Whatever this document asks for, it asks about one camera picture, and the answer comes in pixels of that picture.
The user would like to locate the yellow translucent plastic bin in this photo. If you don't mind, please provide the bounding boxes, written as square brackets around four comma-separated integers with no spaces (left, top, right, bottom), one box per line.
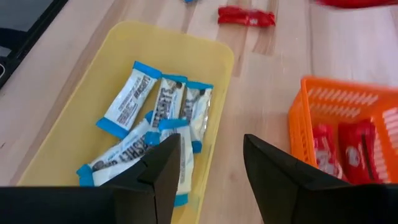
[17,20,236,224]

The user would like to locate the black aluminium table frame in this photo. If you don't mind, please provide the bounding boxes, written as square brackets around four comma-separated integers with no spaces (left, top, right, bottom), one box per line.
[0,0,70,90]

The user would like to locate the orange plastic basket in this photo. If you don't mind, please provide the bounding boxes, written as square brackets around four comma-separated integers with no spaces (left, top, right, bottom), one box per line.
[287,75,398,187]

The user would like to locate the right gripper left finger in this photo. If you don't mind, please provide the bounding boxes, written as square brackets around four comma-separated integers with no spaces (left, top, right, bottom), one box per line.
[101,133,182,224]

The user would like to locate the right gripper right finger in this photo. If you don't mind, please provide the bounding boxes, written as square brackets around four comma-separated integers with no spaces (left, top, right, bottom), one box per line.
[244,134,351,224]

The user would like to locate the red KitKat bar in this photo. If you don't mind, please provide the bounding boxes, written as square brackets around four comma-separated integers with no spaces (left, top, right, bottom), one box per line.
[216,5,277,28]
[363,119,391,184]
[337,120,373,185]
[315,0,398,9]
[312,123,348,182]

